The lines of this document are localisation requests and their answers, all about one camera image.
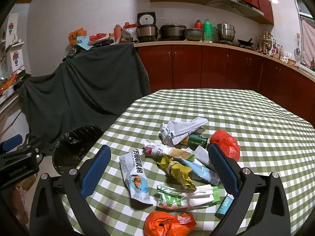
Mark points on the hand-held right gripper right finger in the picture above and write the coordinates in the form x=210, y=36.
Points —
x=222, y=168

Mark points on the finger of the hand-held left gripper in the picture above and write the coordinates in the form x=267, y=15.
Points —
x=11, y=143
x=38, y=147

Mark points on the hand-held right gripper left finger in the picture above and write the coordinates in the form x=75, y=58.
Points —
x=96, y=169

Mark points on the light blue packet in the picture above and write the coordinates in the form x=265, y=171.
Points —
x=200, y=170

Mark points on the small white wrapper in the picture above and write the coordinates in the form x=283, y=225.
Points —
x=201, y=153

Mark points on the red plastic bag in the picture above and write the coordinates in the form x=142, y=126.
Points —
x=226, y=142

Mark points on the bin with black liner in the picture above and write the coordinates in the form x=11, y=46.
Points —
x=73, y=147

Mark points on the green drink can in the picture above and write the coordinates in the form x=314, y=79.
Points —
x=196, y=140

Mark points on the white camel print packet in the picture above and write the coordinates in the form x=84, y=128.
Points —
x=136, y=177

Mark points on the yellow foil wrapper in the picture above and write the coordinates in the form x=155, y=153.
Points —
x=181, y=175

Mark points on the green white wrapper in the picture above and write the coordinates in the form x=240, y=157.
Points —
x=177, y=198

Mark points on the white paper packet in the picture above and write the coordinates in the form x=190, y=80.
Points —
x=182, y=127

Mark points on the white tan packet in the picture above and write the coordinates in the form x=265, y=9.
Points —
x=167, y=152

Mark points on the orange plastic bag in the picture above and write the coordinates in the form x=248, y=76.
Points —
x=165, y=223

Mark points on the green checked tablecloth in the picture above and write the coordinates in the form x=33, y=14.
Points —
x=258, y=127

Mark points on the cluttered shelf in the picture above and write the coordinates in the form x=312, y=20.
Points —
x=9, y=86

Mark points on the flower vase picture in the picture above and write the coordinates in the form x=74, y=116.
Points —
x=16, y=57
x=11, y=27

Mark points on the dark green cloth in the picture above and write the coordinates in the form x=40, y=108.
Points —
x=93, y=78

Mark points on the red base cabinets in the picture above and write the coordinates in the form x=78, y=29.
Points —
x=209, y=66

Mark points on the light blue box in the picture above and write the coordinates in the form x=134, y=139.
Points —
x=84, y=43

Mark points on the orange paper bag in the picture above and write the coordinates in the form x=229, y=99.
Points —
x=77, y=35

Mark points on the red flat packet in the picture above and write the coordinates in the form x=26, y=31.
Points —
x=98, y=37

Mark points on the black wok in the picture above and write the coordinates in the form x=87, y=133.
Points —
x=245, y=43

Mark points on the beige countertop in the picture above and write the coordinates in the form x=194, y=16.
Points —
x=184, y=43

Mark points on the row of seasoning bottles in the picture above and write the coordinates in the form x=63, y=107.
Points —
x=268, y=45

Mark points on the steel steamer pot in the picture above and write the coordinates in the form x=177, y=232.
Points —
x=226, y=32

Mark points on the dark metal bowl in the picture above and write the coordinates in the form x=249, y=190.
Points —
x=193, y=35

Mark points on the orange jar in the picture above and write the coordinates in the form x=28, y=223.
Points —
x=118, y=32

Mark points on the green thermos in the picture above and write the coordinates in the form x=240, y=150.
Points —
x=208, y=29

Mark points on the printed snack bag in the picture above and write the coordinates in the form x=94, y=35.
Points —
x=129, y=34

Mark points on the black lidded pot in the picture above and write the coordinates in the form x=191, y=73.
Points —
x=172, y=32

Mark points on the red thermos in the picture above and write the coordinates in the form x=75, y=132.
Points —
x=198, y=24

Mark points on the rice cooker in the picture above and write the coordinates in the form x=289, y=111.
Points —
x=147, y=29

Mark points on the window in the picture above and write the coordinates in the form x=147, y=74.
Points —
x=306, y=29

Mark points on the range hood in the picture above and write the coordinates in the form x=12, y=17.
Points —
x=233, y=3

